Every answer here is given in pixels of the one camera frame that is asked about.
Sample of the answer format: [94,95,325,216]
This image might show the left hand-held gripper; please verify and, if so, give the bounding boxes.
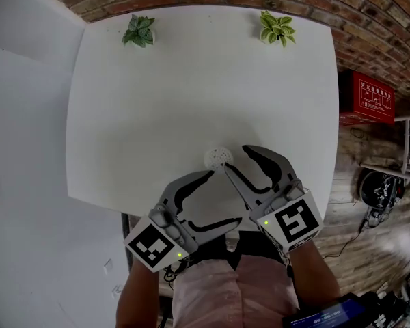
[123,169,243,273]

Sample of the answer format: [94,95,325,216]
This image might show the person's left forearm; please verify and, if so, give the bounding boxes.
[115,258,178,328]

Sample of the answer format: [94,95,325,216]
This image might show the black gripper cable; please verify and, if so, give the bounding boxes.
[162,256,192,283]
[279,251,295,280]

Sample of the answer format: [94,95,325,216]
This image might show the white square table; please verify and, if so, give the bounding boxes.
[65,4,340,234]

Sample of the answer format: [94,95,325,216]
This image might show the white perforated cup lid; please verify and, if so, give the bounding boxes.
[204,145,234,171]

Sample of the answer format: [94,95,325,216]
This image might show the person's right forearm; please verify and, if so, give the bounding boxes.
[288,241,342,310]

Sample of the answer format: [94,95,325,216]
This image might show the light green potted plant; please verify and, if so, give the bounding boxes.
[259,10,297,49]

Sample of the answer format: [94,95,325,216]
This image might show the red fire extinguisher box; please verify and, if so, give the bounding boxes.
[338,70,396,126]

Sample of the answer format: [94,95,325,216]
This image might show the black tablet device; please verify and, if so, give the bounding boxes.
[282,292,380,328]

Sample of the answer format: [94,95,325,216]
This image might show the person's pink shorts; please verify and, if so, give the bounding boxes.
[172,254,300,328]

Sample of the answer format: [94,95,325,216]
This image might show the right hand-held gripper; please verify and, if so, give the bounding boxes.
[223,144,324,254]

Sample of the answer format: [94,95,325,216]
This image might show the black floor cable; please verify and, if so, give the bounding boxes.
[323,217,370,261]

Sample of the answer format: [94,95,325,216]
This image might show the dark green potted plant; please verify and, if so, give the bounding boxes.
[122,14,156,49]

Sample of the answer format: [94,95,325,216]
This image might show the black helmet with cables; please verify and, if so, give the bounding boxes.
[358,171,406,208]

